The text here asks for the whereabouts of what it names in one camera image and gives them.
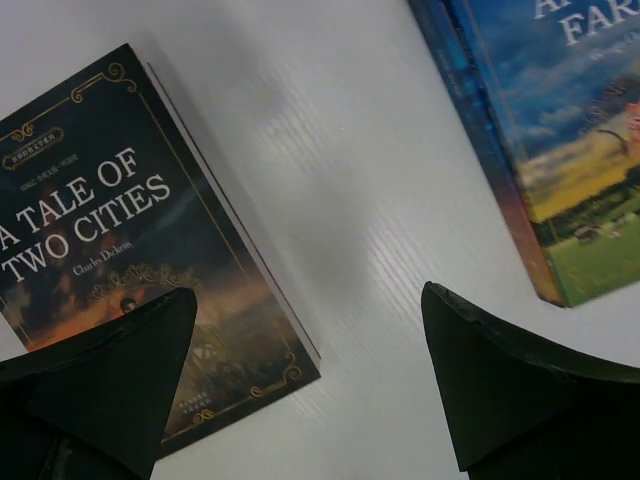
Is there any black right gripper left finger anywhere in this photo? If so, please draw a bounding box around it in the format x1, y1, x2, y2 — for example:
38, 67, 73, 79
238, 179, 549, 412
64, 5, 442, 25
1, 288, 197, 479

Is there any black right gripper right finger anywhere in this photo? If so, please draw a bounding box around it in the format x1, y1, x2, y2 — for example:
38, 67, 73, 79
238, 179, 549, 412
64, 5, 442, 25
421, 282, 639, 479

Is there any A Tale of Two Cities book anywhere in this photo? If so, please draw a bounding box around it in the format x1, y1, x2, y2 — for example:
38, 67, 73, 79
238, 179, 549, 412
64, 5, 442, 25
1, 45, 320, 456

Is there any Animal Farm book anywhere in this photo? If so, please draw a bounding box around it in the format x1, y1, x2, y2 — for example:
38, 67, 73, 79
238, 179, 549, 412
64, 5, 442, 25
446, 1, 639, 307

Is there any Jane Eyre blue book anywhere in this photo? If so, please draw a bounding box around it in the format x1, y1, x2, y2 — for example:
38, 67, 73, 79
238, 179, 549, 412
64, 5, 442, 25
408, 1, 567, 308

